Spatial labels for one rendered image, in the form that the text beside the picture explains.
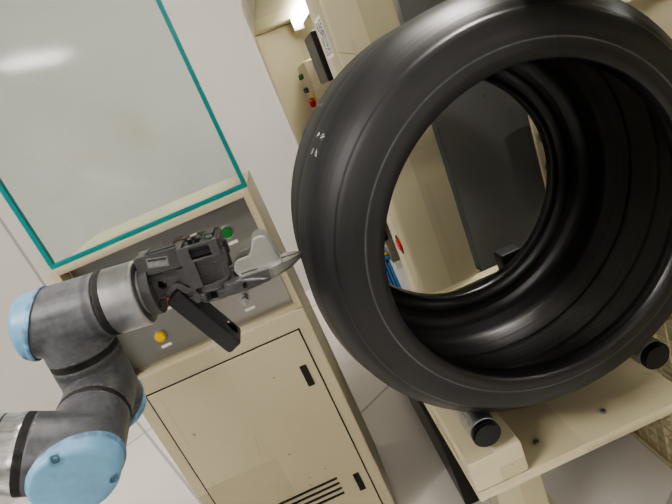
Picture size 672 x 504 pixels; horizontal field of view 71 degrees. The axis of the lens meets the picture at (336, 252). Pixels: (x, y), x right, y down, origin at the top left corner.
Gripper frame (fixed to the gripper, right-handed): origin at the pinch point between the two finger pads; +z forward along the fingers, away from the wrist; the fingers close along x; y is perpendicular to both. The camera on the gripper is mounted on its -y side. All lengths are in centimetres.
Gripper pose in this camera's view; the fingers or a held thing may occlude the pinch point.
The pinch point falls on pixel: (294, 261)
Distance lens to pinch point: 66.2
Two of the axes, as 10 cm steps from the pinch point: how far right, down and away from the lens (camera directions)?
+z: 9.5, -2.9, 0.8
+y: -2.5, -9.1, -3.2
